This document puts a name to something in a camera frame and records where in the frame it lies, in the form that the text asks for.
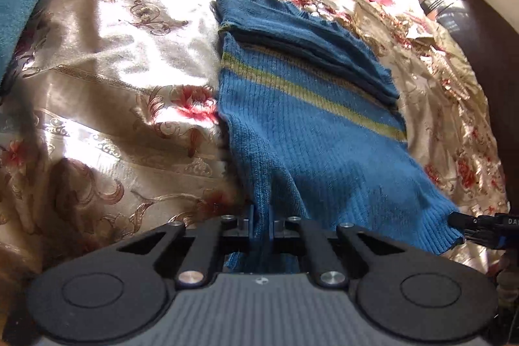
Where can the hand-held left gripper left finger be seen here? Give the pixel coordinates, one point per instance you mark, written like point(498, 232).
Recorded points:
point(251, 228)

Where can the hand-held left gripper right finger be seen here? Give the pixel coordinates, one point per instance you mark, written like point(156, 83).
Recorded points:
point(272, 228)

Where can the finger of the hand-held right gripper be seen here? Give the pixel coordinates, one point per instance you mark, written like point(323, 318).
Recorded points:
point(482, 241)
point(462, 222)

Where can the blue green-striped knit sweater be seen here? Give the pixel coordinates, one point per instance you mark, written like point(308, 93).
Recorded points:
point(316, 135)

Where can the dark wooden headboard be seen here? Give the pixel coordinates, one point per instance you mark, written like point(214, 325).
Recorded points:
point(486, 58)

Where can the floral satin bed blanket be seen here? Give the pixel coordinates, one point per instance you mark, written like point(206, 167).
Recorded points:
point(121, 66)

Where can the teal towel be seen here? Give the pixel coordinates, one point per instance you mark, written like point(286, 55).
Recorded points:
point(22, 9)

